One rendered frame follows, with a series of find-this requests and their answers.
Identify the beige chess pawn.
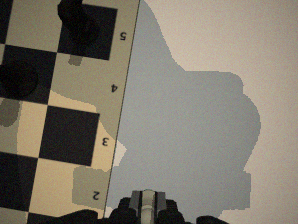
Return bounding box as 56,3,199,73
141,189,155,224

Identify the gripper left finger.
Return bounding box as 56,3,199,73
39,191,143,224

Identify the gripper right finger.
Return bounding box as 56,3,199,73
154,192,229,224

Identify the chessboard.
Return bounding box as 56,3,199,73
0,0,140,224

